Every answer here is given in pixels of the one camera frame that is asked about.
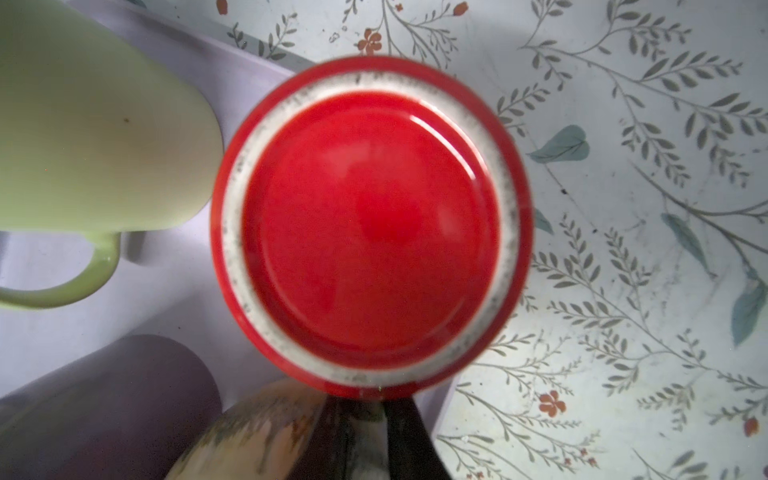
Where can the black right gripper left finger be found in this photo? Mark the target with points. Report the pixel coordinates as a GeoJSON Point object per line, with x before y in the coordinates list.
{"type": "Point", "coordinates": [325, 455]}

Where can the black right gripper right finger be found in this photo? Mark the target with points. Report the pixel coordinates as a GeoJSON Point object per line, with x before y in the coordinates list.
{"type": "Point", "coordinates": [411, 454]}

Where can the red mug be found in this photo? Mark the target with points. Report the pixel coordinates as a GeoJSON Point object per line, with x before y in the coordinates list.
{"type": "Point", "coordinates": [371, 227]}

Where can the light green mug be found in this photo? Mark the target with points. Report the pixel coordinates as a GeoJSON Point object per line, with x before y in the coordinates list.
{"type": "Point", "coordinates": [96, 139]}

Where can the purple mug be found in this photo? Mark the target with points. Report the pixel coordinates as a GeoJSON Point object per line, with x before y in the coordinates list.
{"type": "Point", "coordinates": [126, 411]}

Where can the beige ceramic teapot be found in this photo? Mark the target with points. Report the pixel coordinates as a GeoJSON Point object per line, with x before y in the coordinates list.
{"type": "Point", "coordinates": [260, 437]}

